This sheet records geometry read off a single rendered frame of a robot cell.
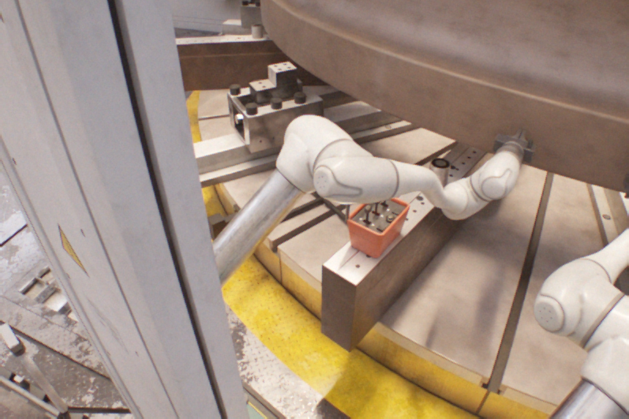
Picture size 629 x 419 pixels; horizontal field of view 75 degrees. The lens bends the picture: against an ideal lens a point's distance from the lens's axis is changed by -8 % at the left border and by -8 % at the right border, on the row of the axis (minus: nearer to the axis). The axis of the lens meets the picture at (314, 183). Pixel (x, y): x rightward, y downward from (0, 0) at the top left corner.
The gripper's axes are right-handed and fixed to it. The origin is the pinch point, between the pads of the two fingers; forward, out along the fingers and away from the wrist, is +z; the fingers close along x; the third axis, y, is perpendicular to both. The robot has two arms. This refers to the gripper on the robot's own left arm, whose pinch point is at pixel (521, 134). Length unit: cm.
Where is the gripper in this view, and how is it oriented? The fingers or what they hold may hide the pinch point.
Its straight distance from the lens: 168.8
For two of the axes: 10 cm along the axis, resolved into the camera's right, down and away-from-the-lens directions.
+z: 5.5, -5.0, 6.7
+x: -8.3, -3.3, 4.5
